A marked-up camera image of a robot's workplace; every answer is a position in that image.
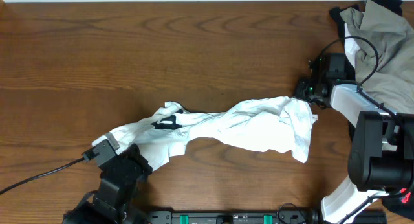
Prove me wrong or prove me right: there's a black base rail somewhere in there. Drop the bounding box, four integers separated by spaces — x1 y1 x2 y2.
142 210 387 224

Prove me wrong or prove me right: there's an olive grey garment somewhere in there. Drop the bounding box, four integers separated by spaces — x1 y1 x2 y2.
339 0 414 115

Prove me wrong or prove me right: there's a white garment under pile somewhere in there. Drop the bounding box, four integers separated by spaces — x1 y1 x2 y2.
344 23 360 68

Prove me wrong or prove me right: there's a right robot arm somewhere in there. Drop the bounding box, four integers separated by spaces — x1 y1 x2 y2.
294 53 413 223

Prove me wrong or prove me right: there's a left black cable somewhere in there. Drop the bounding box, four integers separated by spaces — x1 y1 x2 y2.
0 156 88 196

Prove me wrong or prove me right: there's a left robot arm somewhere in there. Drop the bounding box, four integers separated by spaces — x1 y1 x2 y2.
62 140 153 224

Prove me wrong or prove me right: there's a white t-shirt with black print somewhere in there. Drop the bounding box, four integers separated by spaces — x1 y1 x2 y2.
92 96 318 170

